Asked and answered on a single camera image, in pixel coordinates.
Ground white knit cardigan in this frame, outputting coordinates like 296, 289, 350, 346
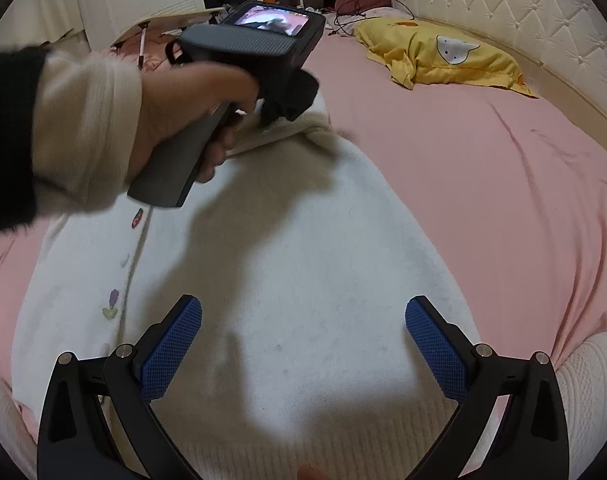
11, 95, 489, 480

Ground folding bed table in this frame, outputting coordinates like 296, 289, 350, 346
110, 6, 225, 70

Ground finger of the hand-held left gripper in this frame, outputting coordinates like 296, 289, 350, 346
262, 71, 320, 122

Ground black cable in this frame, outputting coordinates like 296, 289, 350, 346
327, 0, 417, 37

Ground pink duvet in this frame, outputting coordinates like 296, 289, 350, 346
90, 25, 185, 75

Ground person's left forearm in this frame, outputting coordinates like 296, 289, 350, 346
0, 46, 147, 237

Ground person's left hand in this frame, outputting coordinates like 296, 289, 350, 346
128, 62, 259, 183

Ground cream tufted headboard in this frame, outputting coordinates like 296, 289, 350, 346
359, 0, 607, 133

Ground white textured cloth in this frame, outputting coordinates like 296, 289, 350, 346
552, 331, 607, 480

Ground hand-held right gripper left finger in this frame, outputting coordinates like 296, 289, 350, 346
38, 295, 204, 480

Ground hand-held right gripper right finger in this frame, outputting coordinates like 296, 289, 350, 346
405, 295, 570, 480

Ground pink bed sheet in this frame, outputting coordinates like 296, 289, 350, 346
0, 15, 607, 446

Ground yellow printed pillow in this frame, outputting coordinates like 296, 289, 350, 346
353, 16, 539, 99

